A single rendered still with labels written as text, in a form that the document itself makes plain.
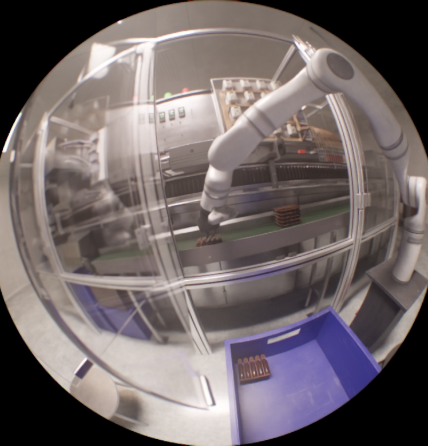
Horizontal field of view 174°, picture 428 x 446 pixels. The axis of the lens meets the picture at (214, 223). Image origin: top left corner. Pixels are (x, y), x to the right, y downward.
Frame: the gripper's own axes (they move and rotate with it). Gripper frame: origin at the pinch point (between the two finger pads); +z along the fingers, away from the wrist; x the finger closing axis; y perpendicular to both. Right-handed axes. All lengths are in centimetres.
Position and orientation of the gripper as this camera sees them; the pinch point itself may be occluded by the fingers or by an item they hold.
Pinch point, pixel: (209, 239)
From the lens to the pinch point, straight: 55.6
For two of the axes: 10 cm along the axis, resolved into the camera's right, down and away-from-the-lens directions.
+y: -4.5, -7.5, 4.9
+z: -1.7, 6.1, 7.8
